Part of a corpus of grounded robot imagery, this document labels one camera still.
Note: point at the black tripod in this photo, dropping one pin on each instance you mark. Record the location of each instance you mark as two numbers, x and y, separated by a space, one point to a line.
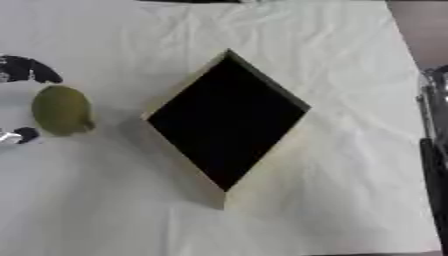
434 160

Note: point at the tan cardboard box black inside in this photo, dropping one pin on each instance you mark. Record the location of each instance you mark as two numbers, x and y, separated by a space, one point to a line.
227 123

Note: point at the green toy lemon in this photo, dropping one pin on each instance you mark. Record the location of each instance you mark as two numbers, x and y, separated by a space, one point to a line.
61 110

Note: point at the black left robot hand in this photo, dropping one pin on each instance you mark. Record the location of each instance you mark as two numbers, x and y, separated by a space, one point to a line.
20 68

